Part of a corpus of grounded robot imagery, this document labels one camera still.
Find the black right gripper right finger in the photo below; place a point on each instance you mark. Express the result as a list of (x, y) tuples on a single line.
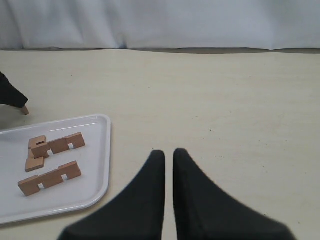
[(203, 211)]

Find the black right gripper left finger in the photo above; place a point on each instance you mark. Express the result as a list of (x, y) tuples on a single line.
[(137, 213)]

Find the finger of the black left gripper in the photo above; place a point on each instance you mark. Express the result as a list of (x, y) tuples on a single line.
[(9, 95)]

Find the notched wooden stick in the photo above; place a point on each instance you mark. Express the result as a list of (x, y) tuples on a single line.
[(24, 110), (58, 145), (30, 186), (31, 162)]

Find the white backdrop curtain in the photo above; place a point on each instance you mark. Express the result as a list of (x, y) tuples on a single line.
[(159, 24)]

